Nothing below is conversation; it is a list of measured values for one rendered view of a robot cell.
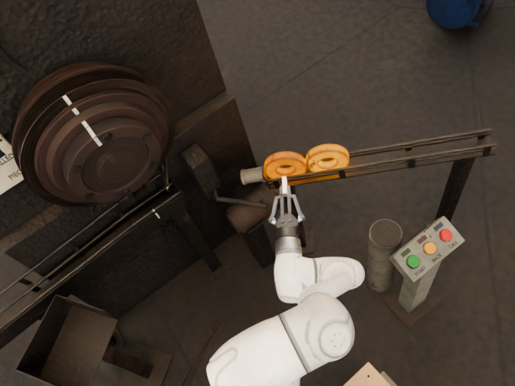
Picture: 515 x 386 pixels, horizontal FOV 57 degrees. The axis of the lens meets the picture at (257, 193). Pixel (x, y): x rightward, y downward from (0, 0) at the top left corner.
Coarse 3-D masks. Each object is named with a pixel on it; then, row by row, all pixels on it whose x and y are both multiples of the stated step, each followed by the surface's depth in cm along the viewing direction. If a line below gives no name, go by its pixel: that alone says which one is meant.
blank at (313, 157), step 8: (328, 144) 165; (312, 152) 166; (320, 152) 164; (328, 152) 164; (336, 152) 164; (344, 152) 166; (312, 160) 168; (320, 160) 174; (336, 160) 169; (344, 160) 169; (312, 168) 173; (320, 168) 173; (328, 168) 173
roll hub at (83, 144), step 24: (120, 120) 129; (72, 144) 126; (96, 144) 126; (120, 144) 132; (144, 144) 138; (96, 168) 132; (120, 168) 136; (144, 168) 144; (96, 192) 138; (120, 192) 144
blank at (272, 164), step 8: (280, 152) 169; (288, 152) 168; (296, 152) 169; (272, 160) 169; (280, 160) 168; (288, 160) 168; (296, 160) 168; (304, 160) 172; (264, 168) 173; (272, 168) 173; (280, 168) 178; (288, 168) 178; (296, 168) 173; (304, 168) 173; (272, 176) 177; (280, 176) 178
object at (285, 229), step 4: (284, 216) 163; (292, 216) 163; (284, 220) 163; (292, 220) 162; (296, 220) 162; (276, 224) 163; (280, 224) 162; (284, 224) 162; (288, 224) 162; (292, 224) 162; (296, 224) 161; (280, 228) 159; (284, 228) 159; (288, 228) 159; (292, 228) 159; (296, 228) 160; (280, 232) 159; (284, 232) 158; (288, 232) 158; (292, 232) 158; (296, 232) 159; (280, 236) 159; (284, 236) 158; (292, 236) 158; (296, 236) 159
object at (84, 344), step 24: (48, 312) 161; (72, 312) 171; (96, 312) 169; (48, 336) 164; (72, 336) 167; (96, 336) 166; (24, 360) 155; (48, 360) 165; (72, 360) 164; (96, 360) 162; (120, 360) 188; (144, 360) 219; (168, 360) 217; (72, 384) 160; (120, 384) 215; (144, 384) 213
